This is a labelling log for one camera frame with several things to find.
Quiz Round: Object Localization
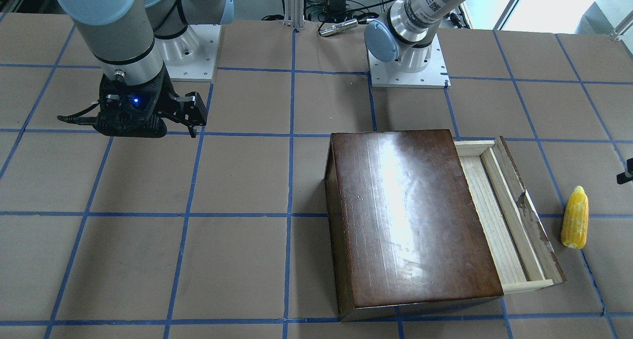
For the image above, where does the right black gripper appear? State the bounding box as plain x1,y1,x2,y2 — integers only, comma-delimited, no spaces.
95,66,208,138

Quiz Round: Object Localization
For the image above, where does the yellow corn cob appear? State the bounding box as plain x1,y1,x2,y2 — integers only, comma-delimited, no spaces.
560,185,588,250

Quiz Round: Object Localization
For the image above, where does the wooden drawer with white handle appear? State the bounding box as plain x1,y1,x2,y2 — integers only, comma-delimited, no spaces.
454,136,567,294

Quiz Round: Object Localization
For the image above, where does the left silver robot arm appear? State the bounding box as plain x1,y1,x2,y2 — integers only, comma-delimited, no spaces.
364,0,466,116

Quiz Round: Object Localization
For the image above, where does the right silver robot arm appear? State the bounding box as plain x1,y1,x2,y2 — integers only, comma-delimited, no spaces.
57,0,234,138

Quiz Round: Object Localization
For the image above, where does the black power adapter box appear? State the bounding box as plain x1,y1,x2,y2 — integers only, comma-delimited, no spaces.
324,0,348,13

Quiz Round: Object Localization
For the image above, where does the silver metal cylinder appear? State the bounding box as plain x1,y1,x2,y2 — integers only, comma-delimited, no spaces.
318,18,358,38

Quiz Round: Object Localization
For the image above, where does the dark brown wooden cabinet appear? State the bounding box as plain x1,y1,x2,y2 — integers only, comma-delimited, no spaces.
323,129,503,322

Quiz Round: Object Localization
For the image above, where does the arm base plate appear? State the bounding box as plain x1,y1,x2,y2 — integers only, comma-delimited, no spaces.
367,34,452,88
156,25,222,82

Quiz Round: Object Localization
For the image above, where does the aluminium frame post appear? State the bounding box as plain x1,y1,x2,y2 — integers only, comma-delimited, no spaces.
283,0,306,31

